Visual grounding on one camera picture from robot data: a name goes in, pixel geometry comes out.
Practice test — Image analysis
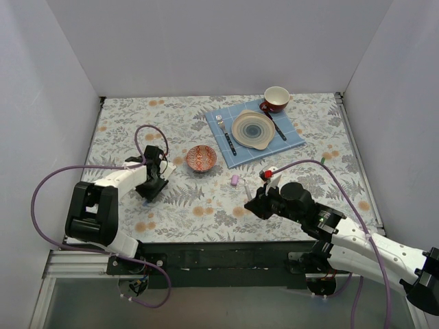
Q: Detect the red patterned small bowl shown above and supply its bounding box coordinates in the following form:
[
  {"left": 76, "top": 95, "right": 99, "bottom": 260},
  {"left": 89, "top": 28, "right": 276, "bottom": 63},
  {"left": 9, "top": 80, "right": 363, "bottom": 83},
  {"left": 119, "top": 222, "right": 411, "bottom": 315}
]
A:
[{"left": 186, "top": 145, "right": 217, "bottom": 173}]

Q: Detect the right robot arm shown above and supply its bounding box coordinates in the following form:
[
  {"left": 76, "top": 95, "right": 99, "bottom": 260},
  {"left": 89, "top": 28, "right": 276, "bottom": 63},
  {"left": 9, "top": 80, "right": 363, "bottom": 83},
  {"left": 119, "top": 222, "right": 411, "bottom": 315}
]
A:
[{"left": 244, "top": 182, "right": 438, "bottom": 315}]

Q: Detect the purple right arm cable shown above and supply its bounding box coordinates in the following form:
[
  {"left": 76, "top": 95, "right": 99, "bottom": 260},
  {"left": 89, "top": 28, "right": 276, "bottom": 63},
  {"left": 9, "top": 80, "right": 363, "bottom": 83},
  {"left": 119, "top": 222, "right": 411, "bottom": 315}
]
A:
[{"left": 274, "top": 160, "right": 394, "bottom": 329}]

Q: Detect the white marker pen blue tip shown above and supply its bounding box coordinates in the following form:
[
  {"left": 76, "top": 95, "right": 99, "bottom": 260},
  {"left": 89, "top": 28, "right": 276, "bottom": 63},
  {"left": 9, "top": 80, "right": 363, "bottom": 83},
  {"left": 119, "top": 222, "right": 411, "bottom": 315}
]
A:
[{"left": 244, "top": 183, "right": 252, "bottom": 201}]

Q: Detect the beige plate with blue rings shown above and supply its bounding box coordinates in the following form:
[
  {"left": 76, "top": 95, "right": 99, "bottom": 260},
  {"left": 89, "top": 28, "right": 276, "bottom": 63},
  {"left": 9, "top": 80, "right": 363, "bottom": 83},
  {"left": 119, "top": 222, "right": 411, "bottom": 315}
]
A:
[{"left": 231, "top": 110, "right": 276, "bottom": 151}]

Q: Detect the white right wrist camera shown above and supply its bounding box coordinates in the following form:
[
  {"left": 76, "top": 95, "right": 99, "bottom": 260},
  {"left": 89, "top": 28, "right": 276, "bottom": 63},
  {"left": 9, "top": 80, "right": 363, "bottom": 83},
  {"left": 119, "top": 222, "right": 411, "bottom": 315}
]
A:
[{"left": 259, "top": 166, "right": 281, "bottom": 191}]

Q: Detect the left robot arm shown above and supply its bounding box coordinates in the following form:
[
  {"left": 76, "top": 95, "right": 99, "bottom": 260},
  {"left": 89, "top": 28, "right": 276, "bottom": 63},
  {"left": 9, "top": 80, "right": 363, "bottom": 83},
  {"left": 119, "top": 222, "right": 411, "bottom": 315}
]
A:
[{"left": 65, "top": 145, "right": 176, "bottom": 274}]

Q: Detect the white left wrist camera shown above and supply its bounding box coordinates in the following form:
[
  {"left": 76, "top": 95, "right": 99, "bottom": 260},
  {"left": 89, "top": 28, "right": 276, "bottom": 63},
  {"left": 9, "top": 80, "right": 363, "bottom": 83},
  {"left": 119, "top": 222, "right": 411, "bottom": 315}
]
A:
[{"left": 159, "top": 160, "right": 177, "bottom": 180}]

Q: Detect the knife with dark handle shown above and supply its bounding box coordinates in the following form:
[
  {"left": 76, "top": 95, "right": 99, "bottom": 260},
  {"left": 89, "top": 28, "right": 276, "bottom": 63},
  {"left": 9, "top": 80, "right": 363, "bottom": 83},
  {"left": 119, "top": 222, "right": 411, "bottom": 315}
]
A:
[{"left": 264, "top": 111, "right": 287, "bottom": 141}]

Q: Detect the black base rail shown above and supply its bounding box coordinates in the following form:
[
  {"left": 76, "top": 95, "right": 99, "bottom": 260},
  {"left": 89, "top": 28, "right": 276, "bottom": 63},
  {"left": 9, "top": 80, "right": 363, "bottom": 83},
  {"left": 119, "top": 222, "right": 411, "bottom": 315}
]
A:
[{"left": 106, "top": 241, "right": 341, "bottom": 295}]

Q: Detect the purple pen cap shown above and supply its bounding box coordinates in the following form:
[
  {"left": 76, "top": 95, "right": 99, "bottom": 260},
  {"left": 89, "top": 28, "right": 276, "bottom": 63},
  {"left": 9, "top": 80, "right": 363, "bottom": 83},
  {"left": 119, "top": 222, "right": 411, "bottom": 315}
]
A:
[{"left": 230, "top": 175, "right": 239, "bottom": 186}]

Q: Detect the blue checked cloth napkin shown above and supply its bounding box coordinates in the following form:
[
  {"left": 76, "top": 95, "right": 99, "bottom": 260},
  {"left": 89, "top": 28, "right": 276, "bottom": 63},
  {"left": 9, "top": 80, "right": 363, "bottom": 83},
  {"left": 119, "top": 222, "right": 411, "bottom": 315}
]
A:
[{"left": 204, "top": 99, "right": 305, "bottom": 169}]

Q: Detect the fork with dark handle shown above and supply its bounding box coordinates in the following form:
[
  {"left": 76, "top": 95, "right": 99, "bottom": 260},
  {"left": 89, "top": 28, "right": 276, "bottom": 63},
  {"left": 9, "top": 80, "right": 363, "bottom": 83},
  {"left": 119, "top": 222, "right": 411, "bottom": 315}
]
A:
[{"left": 216, "top": 115, "right": 237, "bottom": 156}]

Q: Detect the floral tablecloth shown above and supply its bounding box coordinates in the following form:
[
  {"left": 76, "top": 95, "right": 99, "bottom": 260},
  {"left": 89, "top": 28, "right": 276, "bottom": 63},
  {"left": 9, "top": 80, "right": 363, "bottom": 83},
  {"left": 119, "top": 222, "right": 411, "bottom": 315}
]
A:
[{"left": 82, "top": 93, "right": 382, "bottom": 243}]

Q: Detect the red cup white inside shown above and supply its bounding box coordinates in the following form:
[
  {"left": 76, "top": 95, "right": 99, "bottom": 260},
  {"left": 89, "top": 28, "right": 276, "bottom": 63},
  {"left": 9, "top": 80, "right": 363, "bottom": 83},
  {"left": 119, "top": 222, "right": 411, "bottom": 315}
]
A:
[{"left": 259, "top": 86, "right": 290, "bottom": 113}]

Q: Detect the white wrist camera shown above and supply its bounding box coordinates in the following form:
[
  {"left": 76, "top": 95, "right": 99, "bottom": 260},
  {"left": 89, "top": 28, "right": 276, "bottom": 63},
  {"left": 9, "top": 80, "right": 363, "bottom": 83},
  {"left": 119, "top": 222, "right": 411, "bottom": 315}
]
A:
[
  {"left": 159, "top": 160, "right": 177, "bottom": 180},
  {"left": 259, "top": 166, "right": 281, "bottom": 191}
]

